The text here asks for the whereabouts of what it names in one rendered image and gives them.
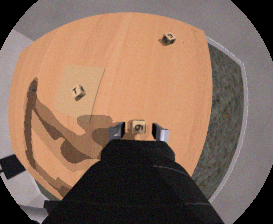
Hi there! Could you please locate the tan square mat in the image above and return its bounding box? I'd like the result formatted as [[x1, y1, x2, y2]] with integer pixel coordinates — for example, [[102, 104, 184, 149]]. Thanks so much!
[[54, 64, 105, 124]]

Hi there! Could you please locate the beige letter block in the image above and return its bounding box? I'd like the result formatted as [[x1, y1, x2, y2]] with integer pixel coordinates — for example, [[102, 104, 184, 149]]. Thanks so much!
[[132, 119, 146, 134], [70, 84, 86, 99], [29, 85, 37, 93], [162, 32, 176, 45]]

